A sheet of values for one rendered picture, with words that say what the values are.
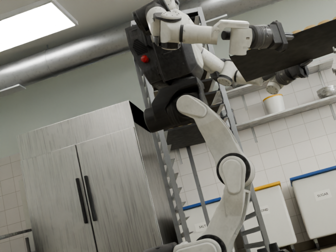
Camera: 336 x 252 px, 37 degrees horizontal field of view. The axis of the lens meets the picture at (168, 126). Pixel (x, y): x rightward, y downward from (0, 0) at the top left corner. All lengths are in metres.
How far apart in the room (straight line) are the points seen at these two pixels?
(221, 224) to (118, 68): 4.80
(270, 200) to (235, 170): 3.33
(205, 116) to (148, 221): 3.27
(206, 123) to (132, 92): 4.46
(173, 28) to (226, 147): 0.57
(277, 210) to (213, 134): 3.30
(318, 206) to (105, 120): 2.45
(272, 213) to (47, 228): 2.41
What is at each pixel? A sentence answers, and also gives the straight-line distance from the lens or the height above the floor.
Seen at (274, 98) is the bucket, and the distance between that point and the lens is 5.94.
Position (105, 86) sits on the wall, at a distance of 6.70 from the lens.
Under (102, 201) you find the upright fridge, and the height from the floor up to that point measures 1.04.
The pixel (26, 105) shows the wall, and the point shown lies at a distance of 7.11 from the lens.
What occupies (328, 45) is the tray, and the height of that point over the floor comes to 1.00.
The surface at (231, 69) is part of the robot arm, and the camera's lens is 2.62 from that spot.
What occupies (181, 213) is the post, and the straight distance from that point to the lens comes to 3.02.
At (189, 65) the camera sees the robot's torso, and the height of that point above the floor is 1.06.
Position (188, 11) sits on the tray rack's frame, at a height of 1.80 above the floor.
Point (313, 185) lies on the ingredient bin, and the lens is 5.39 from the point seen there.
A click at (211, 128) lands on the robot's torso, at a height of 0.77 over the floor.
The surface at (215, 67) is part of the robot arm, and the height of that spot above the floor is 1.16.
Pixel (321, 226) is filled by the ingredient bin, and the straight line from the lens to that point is 5.38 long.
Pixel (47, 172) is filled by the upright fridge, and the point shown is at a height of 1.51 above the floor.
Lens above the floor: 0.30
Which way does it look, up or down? 14 degrees up
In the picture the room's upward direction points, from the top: 14 degrees counter-clockwise
